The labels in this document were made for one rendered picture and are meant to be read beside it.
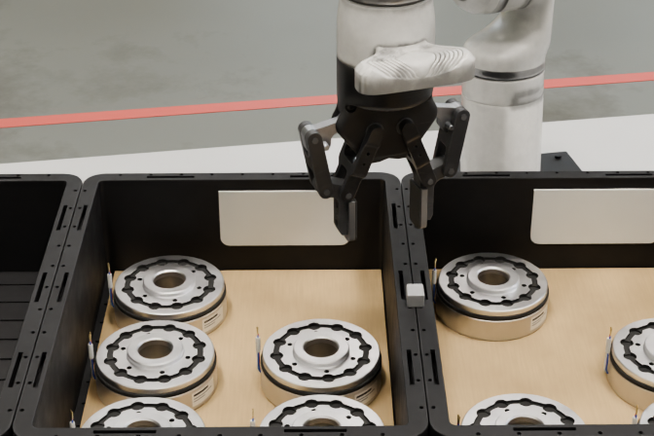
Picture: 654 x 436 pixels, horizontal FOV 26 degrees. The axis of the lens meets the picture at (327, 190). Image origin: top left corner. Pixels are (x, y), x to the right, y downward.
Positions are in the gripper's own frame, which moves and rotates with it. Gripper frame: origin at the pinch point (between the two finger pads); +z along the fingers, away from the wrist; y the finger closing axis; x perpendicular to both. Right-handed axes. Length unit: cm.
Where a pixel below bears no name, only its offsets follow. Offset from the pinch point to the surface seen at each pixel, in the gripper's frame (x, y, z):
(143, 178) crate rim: -24.2, 15.0, 6.0
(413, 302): 4.4, -0.9, 6.0
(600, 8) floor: -256, -168, 97
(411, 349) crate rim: 9.8, 1.4, 6.6
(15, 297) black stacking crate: -23.6, 28.3, 16.2
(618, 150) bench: -54, -54, 29
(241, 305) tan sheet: -15.2, 8.3, 16.2
